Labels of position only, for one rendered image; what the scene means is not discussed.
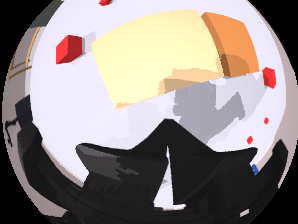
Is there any orange square block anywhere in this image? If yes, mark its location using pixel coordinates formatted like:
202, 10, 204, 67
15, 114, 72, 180
201, 12, 259, 77

